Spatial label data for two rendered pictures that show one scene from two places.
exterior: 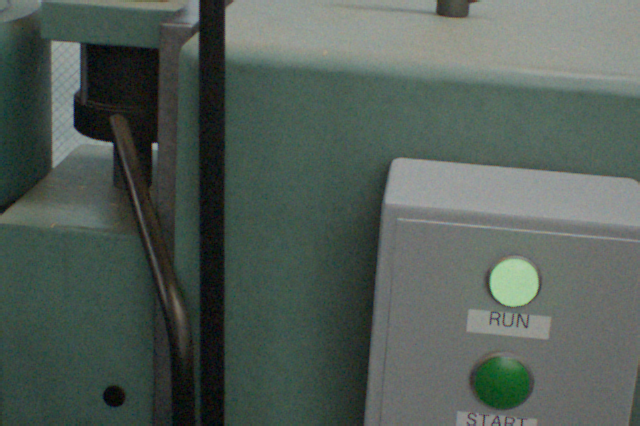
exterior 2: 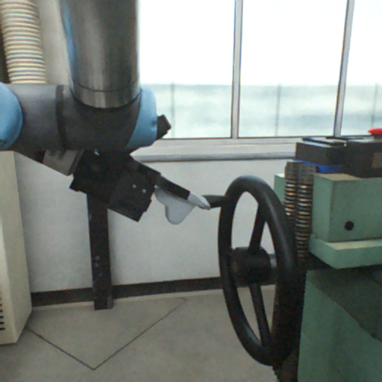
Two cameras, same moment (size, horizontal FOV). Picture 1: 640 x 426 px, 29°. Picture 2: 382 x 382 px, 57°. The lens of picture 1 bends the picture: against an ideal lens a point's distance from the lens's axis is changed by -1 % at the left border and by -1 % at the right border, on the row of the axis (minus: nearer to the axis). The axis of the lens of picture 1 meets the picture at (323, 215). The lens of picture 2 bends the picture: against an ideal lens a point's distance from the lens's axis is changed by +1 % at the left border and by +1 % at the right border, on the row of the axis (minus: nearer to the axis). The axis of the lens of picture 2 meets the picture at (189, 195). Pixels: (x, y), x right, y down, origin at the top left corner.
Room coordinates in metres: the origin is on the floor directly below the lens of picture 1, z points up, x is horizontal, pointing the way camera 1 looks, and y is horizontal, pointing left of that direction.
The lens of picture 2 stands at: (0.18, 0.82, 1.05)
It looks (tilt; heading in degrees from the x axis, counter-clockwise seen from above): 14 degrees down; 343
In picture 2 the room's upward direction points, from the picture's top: straight up
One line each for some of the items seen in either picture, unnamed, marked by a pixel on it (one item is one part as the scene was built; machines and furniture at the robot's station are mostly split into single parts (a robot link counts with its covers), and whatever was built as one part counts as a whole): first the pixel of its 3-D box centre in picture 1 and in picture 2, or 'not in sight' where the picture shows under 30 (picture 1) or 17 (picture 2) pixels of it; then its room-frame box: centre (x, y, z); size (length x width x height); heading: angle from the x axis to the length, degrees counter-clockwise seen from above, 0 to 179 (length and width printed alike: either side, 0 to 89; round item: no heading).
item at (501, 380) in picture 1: (501, 383); not in sight; (0.41, -0.07, 1.42); 0.02 x 0.01 x 0.02; 85
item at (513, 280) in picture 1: (514, 283); not in sight; (0.41, -0.07, 1.46); 0.02 x 0.01 x 0.02; 85
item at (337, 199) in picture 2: not in sight; (342, 197); (0.62, 0.43, 0.92); 0.15 x 0.13 x 0.09; 175
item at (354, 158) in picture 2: not in sight; (348, 152); (0.61, 0.43, 0.99); 0.13 x 0.11 x 0.06; 175
